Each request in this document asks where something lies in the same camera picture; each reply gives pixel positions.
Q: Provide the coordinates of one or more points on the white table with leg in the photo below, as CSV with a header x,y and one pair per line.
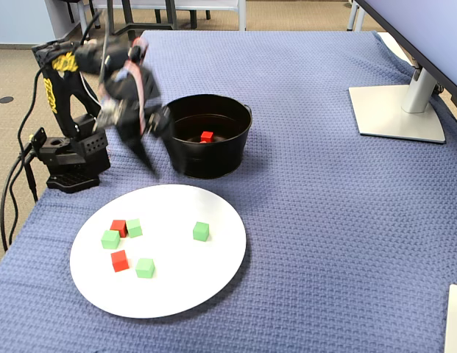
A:
x,y
242,16

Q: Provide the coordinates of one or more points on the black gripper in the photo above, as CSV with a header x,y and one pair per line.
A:
x,y
129,129

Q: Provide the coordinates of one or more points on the red wooden cube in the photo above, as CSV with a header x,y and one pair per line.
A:
x,y
120,261
207,137
117,225

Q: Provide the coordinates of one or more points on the white flat board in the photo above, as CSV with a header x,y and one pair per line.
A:
x,y
456,323

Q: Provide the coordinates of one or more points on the computer monitor with silver stand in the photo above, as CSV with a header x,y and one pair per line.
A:
x,y
397,114

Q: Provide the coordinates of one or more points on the dark chair legs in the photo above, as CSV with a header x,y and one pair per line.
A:
x,y
193,17
70,11

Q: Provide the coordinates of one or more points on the black round floor outlet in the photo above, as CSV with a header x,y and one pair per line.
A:
x,y
6,99

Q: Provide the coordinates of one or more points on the white round plate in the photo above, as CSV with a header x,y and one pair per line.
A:
x,y
184,287

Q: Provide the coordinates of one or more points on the grey table leg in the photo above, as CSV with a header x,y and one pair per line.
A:
x,y
354,14

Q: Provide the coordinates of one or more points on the white table leg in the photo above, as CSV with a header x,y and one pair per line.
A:
x,y
84,18

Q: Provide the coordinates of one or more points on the blue woven table cloth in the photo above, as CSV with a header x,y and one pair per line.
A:
x,y
324,220

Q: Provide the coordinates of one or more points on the black metal bucket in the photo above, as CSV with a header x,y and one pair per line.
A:
x,y
220,162

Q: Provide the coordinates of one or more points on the green wooden cube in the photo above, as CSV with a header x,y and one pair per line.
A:
x,y
201,232
145,268
110,239
134,228

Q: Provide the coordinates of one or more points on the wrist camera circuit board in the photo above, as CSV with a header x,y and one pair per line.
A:
x,y
107,112

